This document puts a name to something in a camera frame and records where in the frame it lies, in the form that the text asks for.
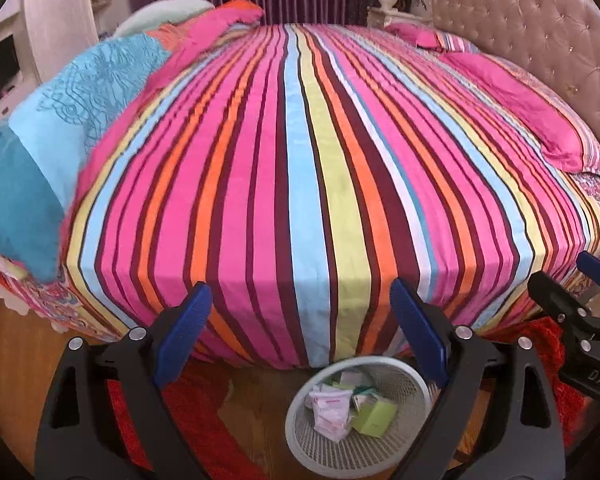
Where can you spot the small pink striped pillow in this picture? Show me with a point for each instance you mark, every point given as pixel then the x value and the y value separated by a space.
pixel 425 37

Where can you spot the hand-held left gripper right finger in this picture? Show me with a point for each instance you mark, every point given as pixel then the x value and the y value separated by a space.
pixel 422 340

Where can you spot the red shaggy rug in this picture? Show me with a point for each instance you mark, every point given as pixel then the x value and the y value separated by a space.
pixel 200 425

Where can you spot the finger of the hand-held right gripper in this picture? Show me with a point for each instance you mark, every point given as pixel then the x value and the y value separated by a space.
pixel 597 267
pixel 555 296

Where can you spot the white packet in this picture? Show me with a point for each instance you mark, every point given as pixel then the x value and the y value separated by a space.
pixel 328 407

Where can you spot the white box with brown side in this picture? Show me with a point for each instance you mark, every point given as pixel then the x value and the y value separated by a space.
pixel 350 378

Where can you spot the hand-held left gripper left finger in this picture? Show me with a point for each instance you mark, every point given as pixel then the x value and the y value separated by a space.
pixel 182 340

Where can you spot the white box with green print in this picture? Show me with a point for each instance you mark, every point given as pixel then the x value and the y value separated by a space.
pixel 364 395

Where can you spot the floral bed sheet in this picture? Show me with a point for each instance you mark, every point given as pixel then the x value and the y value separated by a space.
pixel 597 210

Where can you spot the pale green mesh waste basket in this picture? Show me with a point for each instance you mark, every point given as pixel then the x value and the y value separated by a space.
pixel 360 447

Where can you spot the large pink striped pillow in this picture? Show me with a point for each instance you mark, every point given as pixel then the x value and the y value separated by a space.
pixel 520 100

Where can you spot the tufted beige headboard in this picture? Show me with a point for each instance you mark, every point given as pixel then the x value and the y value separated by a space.
pixel 545 25

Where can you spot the cream nightstand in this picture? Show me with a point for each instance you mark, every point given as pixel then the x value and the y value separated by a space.
pixel 395 16

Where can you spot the tall light green box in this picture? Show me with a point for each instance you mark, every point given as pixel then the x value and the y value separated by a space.
pixel 375 417

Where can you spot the pale green pillow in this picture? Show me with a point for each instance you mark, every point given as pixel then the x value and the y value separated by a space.
pixel 165 12

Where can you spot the pink and orange quilt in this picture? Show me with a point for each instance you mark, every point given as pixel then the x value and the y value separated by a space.
pixel 215 22

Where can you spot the blue patterned quilt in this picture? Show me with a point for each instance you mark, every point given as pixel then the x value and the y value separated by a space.
pixel 55 125

